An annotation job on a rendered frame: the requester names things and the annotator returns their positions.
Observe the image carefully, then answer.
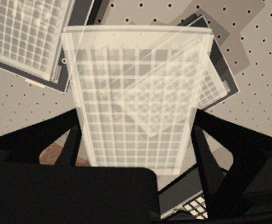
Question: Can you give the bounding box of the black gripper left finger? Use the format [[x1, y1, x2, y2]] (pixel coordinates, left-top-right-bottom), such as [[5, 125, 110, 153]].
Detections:
[[0, 108, 82, 165]]

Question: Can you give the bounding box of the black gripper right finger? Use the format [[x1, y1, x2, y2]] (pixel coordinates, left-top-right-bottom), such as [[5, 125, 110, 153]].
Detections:
[[191, 108, 272, 218]]

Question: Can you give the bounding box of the white well plate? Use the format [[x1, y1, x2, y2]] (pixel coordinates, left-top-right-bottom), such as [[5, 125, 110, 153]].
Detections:
[[0, 0, 76, 81], [198, 58, 228, 110], [60, 24, 214, 175]]

